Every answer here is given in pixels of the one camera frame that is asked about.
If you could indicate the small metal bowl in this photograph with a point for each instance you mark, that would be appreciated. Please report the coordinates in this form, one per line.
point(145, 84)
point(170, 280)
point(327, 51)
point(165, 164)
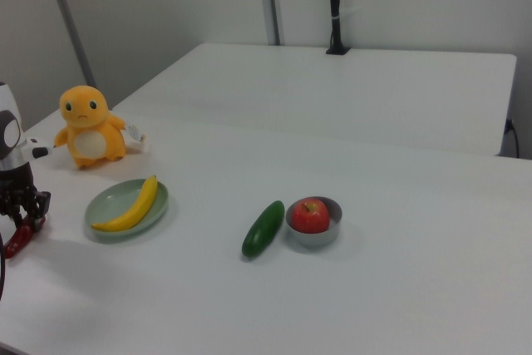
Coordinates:
point(316, 239)

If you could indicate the red chili pepper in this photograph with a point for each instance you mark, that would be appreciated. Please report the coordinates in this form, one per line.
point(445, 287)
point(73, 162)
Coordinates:
point(18, 238)

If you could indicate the green cucumber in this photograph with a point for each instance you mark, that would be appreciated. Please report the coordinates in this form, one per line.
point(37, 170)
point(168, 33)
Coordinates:
point(262, 230)

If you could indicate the orange plush toy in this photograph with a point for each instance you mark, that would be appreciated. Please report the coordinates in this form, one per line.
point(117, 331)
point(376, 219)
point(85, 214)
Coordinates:
point(89, 122)

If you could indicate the yellow banana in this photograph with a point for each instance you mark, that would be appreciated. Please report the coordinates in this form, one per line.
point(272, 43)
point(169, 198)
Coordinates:
point(133, 211)

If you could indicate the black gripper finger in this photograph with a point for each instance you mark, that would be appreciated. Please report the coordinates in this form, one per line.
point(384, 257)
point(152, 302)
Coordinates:
point(40, 209)
point(11, 215)

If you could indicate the black camera pole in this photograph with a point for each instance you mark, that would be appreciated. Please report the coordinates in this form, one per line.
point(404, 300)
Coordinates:
point(336, 6)

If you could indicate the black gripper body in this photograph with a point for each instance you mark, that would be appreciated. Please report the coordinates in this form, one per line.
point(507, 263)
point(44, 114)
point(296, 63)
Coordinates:
point(14, 186)

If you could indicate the red apple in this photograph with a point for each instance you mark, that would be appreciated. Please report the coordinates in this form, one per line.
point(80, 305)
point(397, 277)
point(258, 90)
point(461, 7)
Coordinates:
point(311, 215)

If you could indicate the light green plastic plate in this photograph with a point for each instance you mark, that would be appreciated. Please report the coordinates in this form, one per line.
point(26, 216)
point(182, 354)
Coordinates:
point(109, 201)

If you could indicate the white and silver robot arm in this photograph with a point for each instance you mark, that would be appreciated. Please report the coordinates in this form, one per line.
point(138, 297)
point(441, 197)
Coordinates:
point(12, 134)

